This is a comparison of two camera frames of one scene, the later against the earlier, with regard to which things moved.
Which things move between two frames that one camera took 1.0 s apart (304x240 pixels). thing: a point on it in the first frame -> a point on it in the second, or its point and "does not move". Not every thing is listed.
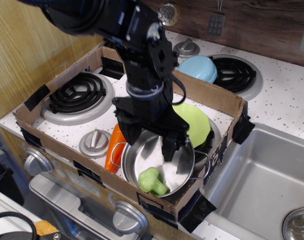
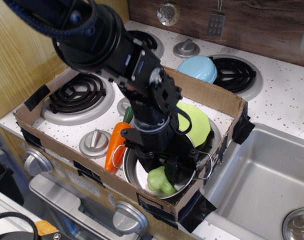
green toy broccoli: [148, 182] -> [157, 180]
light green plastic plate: [199, 126] does not move
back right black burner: [238, 75] does not move
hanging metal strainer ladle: [169, 14] does not move
